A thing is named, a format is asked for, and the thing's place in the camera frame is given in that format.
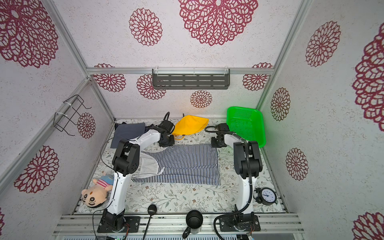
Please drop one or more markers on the grey blue tank top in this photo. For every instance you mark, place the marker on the grey blue tank top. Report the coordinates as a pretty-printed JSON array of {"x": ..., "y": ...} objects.
[{"x": 126, "y": 131}]

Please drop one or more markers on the black wire wall rack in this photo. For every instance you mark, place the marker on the black wire wall rack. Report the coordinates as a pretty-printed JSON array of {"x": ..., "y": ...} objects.
[{"x": 65, "y": 117}]

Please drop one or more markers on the cartoon boy plush doll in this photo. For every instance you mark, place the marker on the cartoon boy plush doll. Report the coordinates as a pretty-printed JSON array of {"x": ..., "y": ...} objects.
[{"x": 96, "y": 195}]

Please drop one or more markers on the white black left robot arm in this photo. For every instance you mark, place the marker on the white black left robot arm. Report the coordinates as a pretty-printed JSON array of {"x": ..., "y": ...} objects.
[{"x": 126, "y": 162}]

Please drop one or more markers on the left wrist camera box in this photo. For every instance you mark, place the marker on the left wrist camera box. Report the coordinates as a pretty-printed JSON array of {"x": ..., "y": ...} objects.
[{"x": 165, "y": 127}]

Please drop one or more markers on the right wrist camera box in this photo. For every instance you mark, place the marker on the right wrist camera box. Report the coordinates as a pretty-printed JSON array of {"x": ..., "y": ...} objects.
[{"x": 223, "y": 128}]

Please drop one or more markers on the yellow fabric hat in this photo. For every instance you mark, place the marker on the yellow fabric hat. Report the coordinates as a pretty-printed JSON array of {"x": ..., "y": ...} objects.
[{"x": 190, "y": 125}]

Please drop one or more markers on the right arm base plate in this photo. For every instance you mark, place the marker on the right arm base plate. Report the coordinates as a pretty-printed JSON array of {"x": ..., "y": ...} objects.
[{"x": 240, "y": 223}]

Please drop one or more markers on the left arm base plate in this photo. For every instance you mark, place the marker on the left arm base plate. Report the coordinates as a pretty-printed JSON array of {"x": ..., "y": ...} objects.
[{"x": 124, "y": 225}]

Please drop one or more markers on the round pressure gauge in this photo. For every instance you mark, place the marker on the round pressure gauge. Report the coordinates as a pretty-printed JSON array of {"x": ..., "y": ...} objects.
[{"x": 265, "y": 196}]

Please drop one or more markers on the grey wall shelf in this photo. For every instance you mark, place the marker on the grey wall shelf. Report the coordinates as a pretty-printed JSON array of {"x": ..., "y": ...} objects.
[{"x": 190, "y": 80}]

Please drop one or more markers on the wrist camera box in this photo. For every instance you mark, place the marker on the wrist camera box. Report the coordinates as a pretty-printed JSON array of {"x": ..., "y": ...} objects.
[
  {"x": 223, "y": 128},
  {"x": 165, "y": 127}
]

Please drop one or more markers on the green plastic basket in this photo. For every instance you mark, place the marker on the green plastic basket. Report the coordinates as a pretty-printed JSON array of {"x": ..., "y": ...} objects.
[{"x": 247, "y": 123}]

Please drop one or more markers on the black mug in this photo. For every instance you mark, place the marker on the black mug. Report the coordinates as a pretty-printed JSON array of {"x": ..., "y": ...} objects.
[{"x": 194, "y": 221}]

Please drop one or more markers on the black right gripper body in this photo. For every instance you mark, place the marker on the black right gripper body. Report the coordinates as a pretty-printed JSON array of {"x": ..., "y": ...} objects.
[{"x": 216, "y": 142}]

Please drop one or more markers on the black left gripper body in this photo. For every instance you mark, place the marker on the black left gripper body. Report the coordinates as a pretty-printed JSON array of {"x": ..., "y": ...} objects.
[{"x": 170, "y": 141}]

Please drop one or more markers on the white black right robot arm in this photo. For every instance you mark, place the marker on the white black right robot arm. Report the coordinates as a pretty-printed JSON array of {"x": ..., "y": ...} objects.
[{"x": 247, "y": 165}]

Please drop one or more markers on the black ladle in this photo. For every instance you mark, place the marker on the black ladle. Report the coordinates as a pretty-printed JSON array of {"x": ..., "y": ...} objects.
[{"x": 152, "y": 210}]

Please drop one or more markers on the striped tank top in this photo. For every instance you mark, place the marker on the striped tank top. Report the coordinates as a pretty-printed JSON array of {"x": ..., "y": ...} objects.
[{"x": 180, "y": 164}]

